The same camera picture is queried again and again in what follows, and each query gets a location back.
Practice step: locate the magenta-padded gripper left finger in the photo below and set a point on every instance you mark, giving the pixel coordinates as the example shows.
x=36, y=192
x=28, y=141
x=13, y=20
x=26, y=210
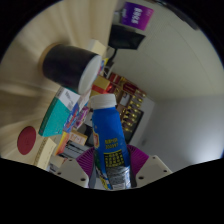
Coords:
x=85, y=161

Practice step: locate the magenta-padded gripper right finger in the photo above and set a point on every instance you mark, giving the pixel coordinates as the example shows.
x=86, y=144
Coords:
x=138, y=160

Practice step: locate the blue drink bottle white cap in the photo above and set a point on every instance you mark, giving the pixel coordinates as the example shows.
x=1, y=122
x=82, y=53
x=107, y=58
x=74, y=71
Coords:
x=110, y=140

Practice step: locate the orange book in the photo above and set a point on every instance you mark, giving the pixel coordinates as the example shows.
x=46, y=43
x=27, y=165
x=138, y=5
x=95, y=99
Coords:
x=62, y=143

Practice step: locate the teal book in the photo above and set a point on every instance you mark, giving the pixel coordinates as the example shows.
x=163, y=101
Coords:
x=53, y=120

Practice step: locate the wooden shelf unit with trophies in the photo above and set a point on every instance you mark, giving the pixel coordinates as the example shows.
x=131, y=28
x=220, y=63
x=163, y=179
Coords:
x=131, y=103

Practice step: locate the flat round red coaster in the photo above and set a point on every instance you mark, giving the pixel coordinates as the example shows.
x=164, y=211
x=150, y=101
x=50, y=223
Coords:
x=26, y=140

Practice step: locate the white paper sheet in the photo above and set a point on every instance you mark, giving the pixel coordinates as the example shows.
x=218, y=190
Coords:
x=68, y=97

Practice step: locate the yellow gift box red ribbon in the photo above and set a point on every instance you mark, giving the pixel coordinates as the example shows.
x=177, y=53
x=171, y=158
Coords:
x=101, y=85

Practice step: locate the black mug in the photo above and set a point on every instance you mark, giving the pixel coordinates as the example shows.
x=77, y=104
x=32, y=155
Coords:
x=66, y=66

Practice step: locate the cream paper pad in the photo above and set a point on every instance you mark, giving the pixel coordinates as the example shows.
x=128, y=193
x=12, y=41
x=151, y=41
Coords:
x=97, y=47

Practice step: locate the black office chair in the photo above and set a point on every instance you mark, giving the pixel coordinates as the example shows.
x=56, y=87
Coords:
x=126, y=37

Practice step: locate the purple sign board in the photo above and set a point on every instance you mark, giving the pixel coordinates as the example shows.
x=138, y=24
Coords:
x=136, y=15

